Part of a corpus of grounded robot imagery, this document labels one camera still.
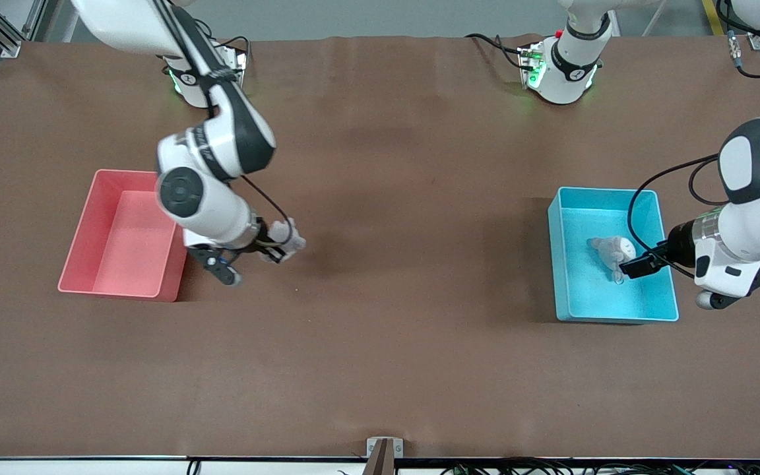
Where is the short black left arm cable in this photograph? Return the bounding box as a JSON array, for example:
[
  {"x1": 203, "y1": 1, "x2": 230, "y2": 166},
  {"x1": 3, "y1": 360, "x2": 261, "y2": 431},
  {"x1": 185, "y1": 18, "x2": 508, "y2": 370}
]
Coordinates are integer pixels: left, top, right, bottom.
[{"x1": 688, "y1": 158, "x2": 730, "y2": 206}]

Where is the black cable bundle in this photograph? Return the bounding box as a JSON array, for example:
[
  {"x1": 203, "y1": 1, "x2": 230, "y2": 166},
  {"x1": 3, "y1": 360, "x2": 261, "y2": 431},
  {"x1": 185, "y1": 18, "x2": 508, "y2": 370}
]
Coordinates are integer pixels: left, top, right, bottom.
[{"x1": 439, "y1": 457, "x2": 760, "y2": 475}]

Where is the black left base cable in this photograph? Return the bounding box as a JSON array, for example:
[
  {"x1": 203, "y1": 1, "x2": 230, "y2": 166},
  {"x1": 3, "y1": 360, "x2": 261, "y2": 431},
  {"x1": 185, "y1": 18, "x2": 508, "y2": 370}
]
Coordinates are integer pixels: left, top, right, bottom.
[{"x1": 464, "y1": 33, "x2": 527, "y2": 70}]

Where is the left arm base connector plate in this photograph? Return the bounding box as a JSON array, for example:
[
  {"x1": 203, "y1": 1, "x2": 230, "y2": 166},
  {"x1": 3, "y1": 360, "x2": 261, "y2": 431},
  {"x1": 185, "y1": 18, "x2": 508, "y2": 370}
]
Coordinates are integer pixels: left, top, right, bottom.
[{"x1": 517, "y1": 43, "x2": 547, "y2": 90}]

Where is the white table edge rail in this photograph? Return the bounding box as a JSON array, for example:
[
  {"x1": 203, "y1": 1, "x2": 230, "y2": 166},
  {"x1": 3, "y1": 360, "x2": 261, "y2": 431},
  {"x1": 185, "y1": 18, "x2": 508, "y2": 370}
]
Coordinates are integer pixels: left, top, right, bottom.
[{"x1": 0, "y1": 457, "x2": 760, "y2": 475}]

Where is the pink plastic box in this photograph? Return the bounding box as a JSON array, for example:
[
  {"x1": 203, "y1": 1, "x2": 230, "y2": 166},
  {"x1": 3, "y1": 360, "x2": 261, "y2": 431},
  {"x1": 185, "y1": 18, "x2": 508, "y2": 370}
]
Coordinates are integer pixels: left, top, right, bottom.
[{"x1": 57, "y1": 169, "x2": 191, "y2": 303}]

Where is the metal table edge bracket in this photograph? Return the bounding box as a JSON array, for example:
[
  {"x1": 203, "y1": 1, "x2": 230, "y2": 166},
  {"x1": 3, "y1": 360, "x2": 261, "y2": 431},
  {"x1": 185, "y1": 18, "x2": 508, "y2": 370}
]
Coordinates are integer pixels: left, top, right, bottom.
[{"x1": 366, "y1": 437, "x2": 404, "y2": 459}]

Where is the blue plastic box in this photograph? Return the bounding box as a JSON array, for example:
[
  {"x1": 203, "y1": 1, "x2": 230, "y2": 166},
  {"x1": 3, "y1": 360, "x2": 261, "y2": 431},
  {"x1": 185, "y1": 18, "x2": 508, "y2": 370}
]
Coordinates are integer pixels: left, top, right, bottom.
[{"x1": 547, "y1": 186, "x2": 680, "y2": 324}]

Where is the brown table mat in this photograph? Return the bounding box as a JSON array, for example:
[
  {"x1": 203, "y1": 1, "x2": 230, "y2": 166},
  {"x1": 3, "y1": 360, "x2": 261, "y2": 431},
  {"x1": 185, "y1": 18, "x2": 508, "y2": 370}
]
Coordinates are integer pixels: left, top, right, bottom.
[{"x1": 0, "y1": 33, "x2": 760, "y2": 460}]

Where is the long black left arm cable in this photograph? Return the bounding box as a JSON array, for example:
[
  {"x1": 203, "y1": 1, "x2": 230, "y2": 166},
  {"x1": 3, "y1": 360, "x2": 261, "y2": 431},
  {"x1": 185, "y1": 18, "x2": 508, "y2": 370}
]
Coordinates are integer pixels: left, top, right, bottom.
[{"x1": 627, "y1": 0, "x2": 760, "y2": 272}]

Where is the grey plush toy white face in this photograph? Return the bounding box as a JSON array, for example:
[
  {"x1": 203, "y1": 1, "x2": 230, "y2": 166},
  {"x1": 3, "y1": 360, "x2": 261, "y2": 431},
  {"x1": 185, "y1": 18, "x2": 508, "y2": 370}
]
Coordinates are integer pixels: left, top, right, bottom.
[{"x1": 588, "y1": 236, "x2": 637, "y2": 285}]

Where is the plain grey plush toy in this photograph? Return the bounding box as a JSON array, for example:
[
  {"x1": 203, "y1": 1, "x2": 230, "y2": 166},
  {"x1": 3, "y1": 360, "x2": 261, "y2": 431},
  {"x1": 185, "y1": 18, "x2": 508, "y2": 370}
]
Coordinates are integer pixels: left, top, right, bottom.
[{"x1": 267, "y1": 218, "x2": 307, "y2": 262}]

